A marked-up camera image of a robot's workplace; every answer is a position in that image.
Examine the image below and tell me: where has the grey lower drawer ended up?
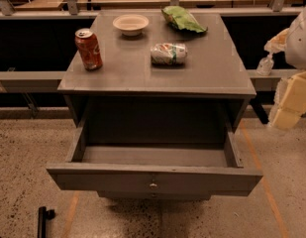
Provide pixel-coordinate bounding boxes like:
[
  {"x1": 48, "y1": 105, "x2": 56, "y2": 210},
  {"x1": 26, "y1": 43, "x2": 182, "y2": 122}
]
[{"x1": 97, "y1": 191, "x2": 211, "y2": 200}]

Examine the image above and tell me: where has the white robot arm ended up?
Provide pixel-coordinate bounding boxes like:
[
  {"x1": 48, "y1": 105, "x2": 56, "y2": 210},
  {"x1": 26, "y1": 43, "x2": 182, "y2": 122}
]
[{"x1": 264, "y1": 6, "x2": 306, "y2": 130}]

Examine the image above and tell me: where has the grey top drawer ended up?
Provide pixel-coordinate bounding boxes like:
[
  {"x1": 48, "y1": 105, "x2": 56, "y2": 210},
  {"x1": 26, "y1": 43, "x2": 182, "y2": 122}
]
[{"x1": 47, "y1": 112, "x2": 262, "y2": 196}]

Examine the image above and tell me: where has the red soda can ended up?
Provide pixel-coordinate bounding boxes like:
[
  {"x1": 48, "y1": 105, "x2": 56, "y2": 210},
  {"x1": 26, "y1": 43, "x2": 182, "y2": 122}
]
[{"x1": 75, "y1": 28, "x2": 103, "y2": 70}]

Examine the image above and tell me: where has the crushed white green can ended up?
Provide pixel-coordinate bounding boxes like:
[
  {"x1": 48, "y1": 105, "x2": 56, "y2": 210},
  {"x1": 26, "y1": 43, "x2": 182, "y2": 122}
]
[{"x1": 151, "y1": 43, "x2": 187, "y2": 65}]

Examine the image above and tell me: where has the green chip bag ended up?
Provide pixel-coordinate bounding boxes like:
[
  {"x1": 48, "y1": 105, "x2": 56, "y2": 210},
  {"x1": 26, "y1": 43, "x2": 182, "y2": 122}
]
[{"x1": 161, "y1": 6, "x2": 208, "y2": 33}]

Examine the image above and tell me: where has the clear sanitizer pump bottle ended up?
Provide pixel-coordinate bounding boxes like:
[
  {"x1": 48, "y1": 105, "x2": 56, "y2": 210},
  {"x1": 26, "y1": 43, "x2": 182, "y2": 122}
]
[{"x1": 256, "y1": 54, "x2": 274, "y2": 76}]

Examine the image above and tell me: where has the grey wooden cabinet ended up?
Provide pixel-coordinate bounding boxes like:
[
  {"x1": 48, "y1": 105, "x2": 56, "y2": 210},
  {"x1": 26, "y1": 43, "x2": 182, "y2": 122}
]
[{"x1": 48, "y1": 11, "x2": 261, "y2": 199}]

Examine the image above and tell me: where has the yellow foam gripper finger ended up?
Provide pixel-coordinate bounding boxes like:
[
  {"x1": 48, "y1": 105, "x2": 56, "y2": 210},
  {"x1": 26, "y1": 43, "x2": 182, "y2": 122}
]
[{"x1": 268, "y1": 71, "x2": 306, "y2": 130}]

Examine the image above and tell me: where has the black object on floor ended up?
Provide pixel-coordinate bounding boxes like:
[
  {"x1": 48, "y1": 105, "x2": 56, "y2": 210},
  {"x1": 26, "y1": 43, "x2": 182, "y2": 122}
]
[{"x1": 37, "y1": 206, "x2": 55, "y2": 238}]

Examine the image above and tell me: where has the metal railing frame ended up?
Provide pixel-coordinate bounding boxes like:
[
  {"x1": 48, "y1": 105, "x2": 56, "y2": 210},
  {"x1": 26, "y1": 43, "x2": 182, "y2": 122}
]
[{"x1": 0, "y1": 0, "x2": 302, "y2": 116}]

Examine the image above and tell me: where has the grey drawer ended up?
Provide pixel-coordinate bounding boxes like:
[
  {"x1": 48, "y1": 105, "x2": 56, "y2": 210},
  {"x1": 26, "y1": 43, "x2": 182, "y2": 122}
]
[
  {"x1": 97, "y1": 191, "x2": 211, "y2": 200},
  {"x1": 47, "y1": 112, "x2": 262, "y2": 196}
]

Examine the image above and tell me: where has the white paper bowl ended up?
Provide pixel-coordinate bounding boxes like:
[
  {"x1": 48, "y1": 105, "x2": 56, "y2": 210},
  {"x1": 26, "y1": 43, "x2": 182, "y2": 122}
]
[{"x1": 113, "y1": 14, "x2": 150, "y2": 37}]

